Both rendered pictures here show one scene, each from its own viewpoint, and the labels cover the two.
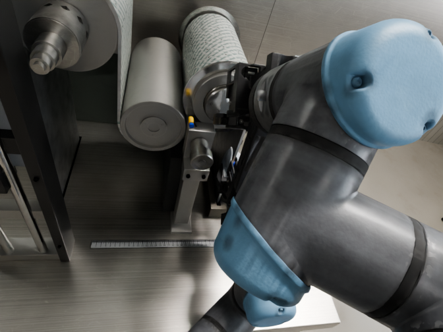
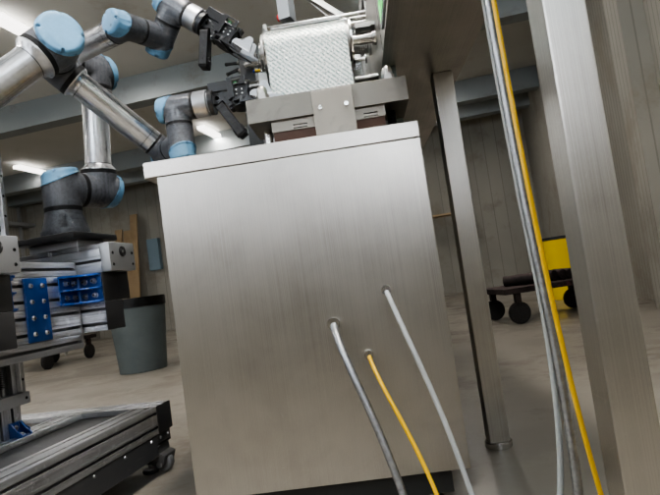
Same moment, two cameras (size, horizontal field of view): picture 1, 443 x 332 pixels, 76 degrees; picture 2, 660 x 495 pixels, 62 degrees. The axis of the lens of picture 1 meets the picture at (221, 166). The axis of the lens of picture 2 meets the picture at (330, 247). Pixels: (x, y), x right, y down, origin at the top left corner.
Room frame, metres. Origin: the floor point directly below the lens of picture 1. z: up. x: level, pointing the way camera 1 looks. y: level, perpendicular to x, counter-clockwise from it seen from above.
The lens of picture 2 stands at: (1.19, -1.37, 0.56)
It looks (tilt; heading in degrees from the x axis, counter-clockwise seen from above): 3 degrees up; 114
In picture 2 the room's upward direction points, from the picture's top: 8 degrees counter-clockwise
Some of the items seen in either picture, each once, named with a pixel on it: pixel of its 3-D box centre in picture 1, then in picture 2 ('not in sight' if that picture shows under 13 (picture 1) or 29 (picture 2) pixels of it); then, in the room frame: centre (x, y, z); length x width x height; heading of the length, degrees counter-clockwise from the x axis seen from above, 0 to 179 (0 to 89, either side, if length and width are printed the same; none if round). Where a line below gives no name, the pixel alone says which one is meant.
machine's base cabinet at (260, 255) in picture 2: not in sight; (337, 307); (0.15, 0.93, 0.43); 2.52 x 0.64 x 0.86; 111
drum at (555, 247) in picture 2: not in sight; (566, 266); (1.04, 5.11, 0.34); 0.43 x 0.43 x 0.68
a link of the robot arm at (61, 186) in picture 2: not in sight; (63, 188); (-0.31, -0.09, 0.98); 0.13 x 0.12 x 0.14; 78
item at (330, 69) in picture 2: (227, 122); (312, 86); (0.58, 0.02, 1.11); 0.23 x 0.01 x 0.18; 21
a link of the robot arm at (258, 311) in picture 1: (264, 283); (176, 109); (0.21, -0.12, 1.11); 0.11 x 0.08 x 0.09; 21
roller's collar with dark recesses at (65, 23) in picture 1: (58, 34); not in sight; (0.33, 0.26, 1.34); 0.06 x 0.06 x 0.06; 21
